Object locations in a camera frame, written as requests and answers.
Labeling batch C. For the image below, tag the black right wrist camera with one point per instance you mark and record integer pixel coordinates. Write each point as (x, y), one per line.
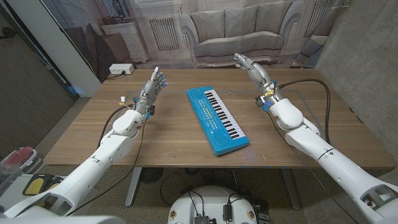
(259, 101)

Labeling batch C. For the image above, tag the white power outlet box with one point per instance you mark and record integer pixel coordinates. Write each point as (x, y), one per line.
(120, 68)

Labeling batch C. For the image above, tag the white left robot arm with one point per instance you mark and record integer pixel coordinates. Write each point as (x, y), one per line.
(93, 168)

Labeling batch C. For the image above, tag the grey table leg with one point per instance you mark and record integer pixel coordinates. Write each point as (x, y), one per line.
(291, 189)
(133, 186)

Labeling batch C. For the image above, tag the blue toy piano keyboard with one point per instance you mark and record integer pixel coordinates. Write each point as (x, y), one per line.
(211, 124)

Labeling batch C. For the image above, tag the red and white case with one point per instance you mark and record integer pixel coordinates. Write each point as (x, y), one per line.
(21, 155)

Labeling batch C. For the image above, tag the printed living room backdrop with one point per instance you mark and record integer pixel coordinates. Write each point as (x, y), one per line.
(211, 31)

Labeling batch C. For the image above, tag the yellow and black foot pedal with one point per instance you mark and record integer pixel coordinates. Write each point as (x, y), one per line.
(34, 185)
(54, 184)

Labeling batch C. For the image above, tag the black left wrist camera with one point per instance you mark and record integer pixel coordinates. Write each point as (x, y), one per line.
(151, 110)

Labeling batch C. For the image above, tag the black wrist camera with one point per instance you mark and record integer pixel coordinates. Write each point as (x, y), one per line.
(151, 110)
(259, 101)

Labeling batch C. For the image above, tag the black power adapter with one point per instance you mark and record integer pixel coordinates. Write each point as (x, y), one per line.
(227, 213)

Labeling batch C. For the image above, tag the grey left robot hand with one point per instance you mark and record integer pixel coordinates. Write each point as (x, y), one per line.
(149, 93)

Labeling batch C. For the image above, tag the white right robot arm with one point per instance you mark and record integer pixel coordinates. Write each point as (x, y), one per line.
(335, 161)

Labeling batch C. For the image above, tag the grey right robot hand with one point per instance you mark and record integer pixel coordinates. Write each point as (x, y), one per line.
(259, 76)

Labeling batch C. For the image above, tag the black round floor fan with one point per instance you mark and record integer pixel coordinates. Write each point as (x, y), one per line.
(150, 175)

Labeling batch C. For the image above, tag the white wall pillar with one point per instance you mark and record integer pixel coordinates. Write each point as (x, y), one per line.
(62, 53)

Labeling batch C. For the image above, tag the white robot torso base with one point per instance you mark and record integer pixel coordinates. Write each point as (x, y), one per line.
(211, 199)

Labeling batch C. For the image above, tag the clear plastic bin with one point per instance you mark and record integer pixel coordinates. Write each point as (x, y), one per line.
(7, 177)

